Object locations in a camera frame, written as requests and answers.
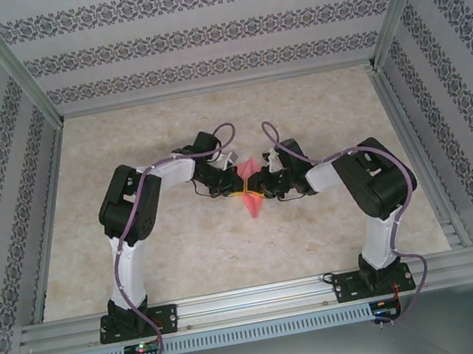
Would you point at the pink cloth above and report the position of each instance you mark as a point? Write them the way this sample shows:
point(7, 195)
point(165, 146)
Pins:
point(254, 206)

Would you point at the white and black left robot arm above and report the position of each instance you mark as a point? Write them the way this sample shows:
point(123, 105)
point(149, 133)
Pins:
point(127, 272)

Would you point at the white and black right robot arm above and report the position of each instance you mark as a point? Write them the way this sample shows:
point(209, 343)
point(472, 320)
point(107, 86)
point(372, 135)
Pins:
point(381, 243)

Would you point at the thin aluminium rear bar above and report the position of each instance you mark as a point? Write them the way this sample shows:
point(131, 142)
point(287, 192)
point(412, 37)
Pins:
point(217, 88)

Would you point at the small dark circuit board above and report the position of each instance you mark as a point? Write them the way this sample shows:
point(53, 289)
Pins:
point(384, 312)

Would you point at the circuit board with green light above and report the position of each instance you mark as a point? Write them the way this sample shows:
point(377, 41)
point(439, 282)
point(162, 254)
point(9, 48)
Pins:
point(143, 349)

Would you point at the aluminium mounting rail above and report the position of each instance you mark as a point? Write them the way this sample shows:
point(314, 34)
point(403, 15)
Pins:
point(257, 303)

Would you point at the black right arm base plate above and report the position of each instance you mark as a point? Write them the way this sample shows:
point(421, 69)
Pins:
point(346, 288)

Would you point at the aluminium side rail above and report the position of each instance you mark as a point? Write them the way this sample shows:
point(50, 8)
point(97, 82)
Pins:
point(49, 222)
point(420, 160)

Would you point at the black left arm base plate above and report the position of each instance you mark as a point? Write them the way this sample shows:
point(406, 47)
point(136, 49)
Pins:
point(165, 318)

